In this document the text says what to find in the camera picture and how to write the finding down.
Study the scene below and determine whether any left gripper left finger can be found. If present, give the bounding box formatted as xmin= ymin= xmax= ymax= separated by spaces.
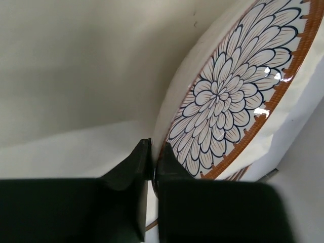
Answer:
xmin=99 ymin=138 xmax=152 ymax=191

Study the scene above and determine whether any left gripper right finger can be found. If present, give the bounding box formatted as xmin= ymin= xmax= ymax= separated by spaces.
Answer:
xmin=154 ymin=142 xmax=194 ymax=182

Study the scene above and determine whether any floral patterned ceramic plate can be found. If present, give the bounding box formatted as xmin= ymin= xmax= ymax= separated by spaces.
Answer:
xmin=151 ymin=1 xmax=323 ymax=181

